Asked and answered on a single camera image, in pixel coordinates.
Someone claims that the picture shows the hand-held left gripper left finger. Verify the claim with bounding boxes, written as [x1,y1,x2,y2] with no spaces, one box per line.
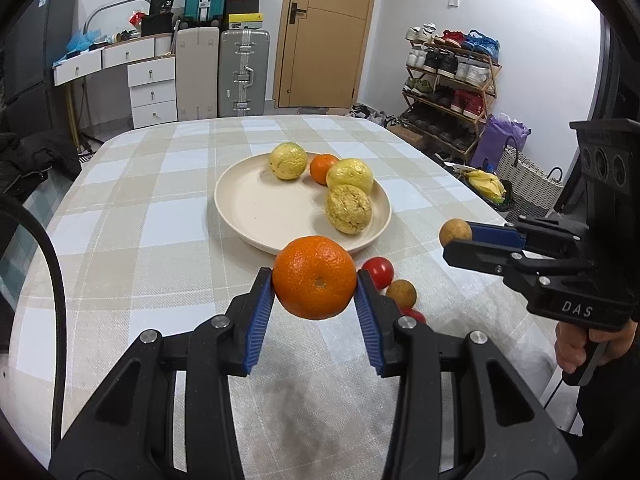
[50,268,275,480]

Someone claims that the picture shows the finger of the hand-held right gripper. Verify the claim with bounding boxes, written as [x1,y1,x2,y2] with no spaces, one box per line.
[466,217,591,253]
[442,241,551,286]

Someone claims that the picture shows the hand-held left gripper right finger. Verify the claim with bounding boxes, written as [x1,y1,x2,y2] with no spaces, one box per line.
[356,270,578,480]

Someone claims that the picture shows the brown longan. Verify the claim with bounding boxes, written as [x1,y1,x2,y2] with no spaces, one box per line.
[439,218,473,248]
[385,280,417,310]

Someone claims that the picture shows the orange mandarin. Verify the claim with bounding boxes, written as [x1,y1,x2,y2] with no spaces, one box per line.
[310,154,341,186]
[272,235,358,321]

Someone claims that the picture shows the cream round plate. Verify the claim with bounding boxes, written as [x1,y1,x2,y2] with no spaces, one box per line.
[214,151,392,256]

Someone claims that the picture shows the wrinkled yellow passion fruit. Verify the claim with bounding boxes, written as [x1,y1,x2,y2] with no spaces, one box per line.
[326,184,373,235]

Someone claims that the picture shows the large yellow passion fruit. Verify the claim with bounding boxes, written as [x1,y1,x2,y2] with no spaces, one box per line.
[326,158,375,195]

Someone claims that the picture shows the small yellow-green passion fruit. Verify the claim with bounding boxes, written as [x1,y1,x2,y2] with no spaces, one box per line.
[269,142,308,181]

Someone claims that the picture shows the person's right forearm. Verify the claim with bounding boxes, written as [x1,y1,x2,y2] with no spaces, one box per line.
[575,350,640,480]

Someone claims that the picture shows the person's right hand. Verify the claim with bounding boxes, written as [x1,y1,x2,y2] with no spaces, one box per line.
[554,317,640,376]

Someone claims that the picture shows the bunch of bananas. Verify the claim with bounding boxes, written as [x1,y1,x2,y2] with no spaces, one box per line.
[460,169,507,206]

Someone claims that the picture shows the woven basket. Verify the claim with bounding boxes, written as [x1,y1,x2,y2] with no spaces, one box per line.
[495,145,566,211]

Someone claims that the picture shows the purple bag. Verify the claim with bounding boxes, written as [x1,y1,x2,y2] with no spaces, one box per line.
[470,114,531,171]

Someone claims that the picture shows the small cardboard box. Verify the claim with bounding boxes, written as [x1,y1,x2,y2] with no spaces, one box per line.
[392,125,428,151]

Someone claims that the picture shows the wooden shoe rack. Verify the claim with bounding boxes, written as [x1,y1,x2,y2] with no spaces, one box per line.
[400,25,501,166]

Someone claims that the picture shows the loose sneakers group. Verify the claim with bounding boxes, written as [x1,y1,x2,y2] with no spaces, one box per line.
[347,102,401,128]

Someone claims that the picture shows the teal checked cloth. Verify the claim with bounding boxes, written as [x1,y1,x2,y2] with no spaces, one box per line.
[0,190,66,301]

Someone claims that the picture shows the silver suitcase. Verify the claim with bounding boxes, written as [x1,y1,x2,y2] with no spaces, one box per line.
[217,29,271,118]

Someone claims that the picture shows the white drawer cabinet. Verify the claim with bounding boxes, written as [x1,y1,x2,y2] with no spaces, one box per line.
[127,57,178,129]

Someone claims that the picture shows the wooden door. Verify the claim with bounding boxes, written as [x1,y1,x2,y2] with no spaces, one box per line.
[272,0,381,110]

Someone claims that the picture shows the beige suitcase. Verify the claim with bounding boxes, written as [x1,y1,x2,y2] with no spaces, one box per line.
[175,25,221,122]

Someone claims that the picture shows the black jacket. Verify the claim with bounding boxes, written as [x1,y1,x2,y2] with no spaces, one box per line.
[0,130,83,196]

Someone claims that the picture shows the white desk with drawers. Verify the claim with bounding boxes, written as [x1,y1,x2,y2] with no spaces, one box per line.
[52,34,176,87]

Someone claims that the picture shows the white and yellow shoe box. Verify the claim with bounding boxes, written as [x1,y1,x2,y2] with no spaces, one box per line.
[222,12,264,31]

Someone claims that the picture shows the black storage box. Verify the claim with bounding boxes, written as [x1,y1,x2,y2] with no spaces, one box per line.
[141,12,175,37]

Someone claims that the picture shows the blue plastic bag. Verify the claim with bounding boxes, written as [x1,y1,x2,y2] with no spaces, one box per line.
[66,30,103,56]

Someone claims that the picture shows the silver arched hoop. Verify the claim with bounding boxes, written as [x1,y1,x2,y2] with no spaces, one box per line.
[82,2,151,36]

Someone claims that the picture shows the dark grey refrigerator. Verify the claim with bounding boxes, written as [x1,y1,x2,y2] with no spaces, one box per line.
[0,0,78,126]

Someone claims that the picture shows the thick black cable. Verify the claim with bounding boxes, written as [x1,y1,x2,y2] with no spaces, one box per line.
[0,197,68,456]

